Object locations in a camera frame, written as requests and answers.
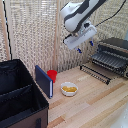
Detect thin black pole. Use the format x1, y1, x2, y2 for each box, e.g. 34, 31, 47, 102
2, 0, 13, 62

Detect black toaster oven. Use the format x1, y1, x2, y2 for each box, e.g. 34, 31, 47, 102
94, 37, 128, 79

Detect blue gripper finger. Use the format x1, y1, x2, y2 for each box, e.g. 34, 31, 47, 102
89, 39, 95, 47
77, 47, 83, 54

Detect beige woven folding screen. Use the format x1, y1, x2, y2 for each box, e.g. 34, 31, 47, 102
0, 0, 128, 78

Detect red plastic cup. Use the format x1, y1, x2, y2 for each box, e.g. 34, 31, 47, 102
46, 69, 58, 84

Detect yellow food pieces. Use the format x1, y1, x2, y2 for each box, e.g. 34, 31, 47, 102
62, 85, 78, 93

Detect dark blue book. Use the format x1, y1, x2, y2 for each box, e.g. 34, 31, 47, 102
34, 64, 54, 100

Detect white bowl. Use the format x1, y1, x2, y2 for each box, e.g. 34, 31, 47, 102
60, 81, 79, 98

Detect black wire dish rack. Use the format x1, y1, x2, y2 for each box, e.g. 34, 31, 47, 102
79, 64, 113, 85

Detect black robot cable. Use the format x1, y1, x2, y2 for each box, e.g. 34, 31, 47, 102
94, 2, 128, 28

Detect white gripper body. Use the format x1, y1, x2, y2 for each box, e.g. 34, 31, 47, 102
63, 23, 98, 51

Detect black fabric storage box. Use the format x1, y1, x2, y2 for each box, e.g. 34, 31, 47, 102
0, 59, 50, 128

